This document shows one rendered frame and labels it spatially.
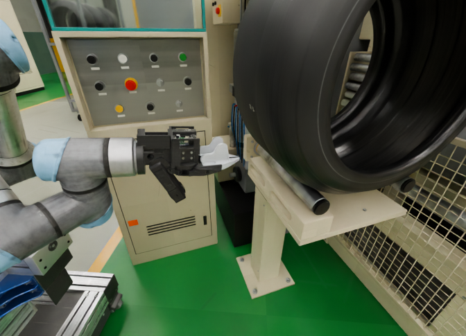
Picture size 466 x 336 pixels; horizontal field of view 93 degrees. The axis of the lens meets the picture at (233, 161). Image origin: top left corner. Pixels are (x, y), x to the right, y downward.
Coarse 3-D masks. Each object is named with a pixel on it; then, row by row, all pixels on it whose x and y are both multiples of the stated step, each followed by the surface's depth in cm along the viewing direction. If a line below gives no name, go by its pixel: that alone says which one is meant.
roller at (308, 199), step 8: (264, 152) 74; (272, 160) 70; (280, 168) 65; (280, 176) 65; (288, 176) 61; (288, 184) 61; (296, 184) 58; (304, 184) 57; (296, 192) 58; (304, 192) 55; (312, 192) 54; (304, 200) 55; (312, 200) 52; (320, 200) 51; (312, 208) 52; (320, 208) 52; (328, 208) 53
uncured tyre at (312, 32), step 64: (256, 0) 43; (320, 0) 30; (384, 0) 60; (448, 0) 53; (256, 64) 40; (320, 64) 33; (384, 64) 70; (448, 64) 58; (256, 128) 49; (320, 128) 38; (384, 128) 70; (448, 128) 52
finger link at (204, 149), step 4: (216, 136) 48; (212, 140) 48; (216, 140) 49; (220, 140) 49; (212, 144) 49; (216, 144) 49; (200, 148) 48; (204, 148) 49; (208, 148) 49; (212, 148) 49; (200, 152) 49; (204, 152) 49; (208, 152) 49; (200, 156) 49; (232, 156) 51; (236, 156) 51
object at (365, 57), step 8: (352, 56) 91; (360, 56) 88; (368, 56) 85; (352, 64) 91; (360, 64) 88; (368, 64) 85; (352, 72) 94; (360, 72) 96; (344, 80) 96; (352, 80) 96; (360, 80) 90; (344, 88) 97; (352, 88) 93; (344, 96) 99; (352, 96) 94; (344, 104) 98; (336, 112) 102
